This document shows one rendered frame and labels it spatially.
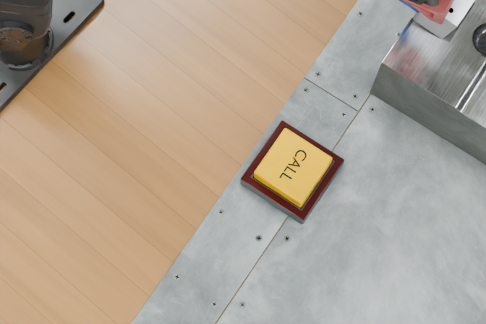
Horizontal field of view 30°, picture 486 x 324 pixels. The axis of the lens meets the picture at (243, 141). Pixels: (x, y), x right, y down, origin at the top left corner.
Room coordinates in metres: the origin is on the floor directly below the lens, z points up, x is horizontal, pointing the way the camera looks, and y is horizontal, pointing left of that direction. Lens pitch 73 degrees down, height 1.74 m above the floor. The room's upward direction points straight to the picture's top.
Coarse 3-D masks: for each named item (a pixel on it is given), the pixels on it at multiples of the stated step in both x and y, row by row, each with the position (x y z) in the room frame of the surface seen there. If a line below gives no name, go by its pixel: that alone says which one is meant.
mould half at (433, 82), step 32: (480, 0) 0.41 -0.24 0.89; (416, 32) 0.37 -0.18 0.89; (384, 64) 0.34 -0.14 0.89; (416, 64) 0.34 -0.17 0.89; (448, 64) 0.34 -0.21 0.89; (480, 64) 0.34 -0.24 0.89; (384, 96) 0.33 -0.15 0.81; (416, 96) 0.31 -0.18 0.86; (448, 96) 0.30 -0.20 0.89; (480, 96) 0.31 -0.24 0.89; (448, 128) 0.29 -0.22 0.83; (480, 128) 0.28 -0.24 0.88; (480, 160) 0.26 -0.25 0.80
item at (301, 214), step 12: (276, 132) 0.29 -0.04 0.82; (300, 132) 0.29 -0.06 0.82; (312, 144) 0.28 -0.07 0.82; (264, 156) 0.26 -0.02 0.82; (336, 156) 0.26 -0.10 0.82; (252, 168) 0.25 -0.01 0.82; (336, 168) 0.25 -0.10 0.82; (252, 180) 0.24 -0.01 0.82; (324, 180) 0.24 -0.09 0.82; (264, 192) 0.22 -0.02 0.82; (288, 204) 0.21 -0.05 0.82; (312, 204) 0.21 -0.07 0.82; (300, 216) 0.20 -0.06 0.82
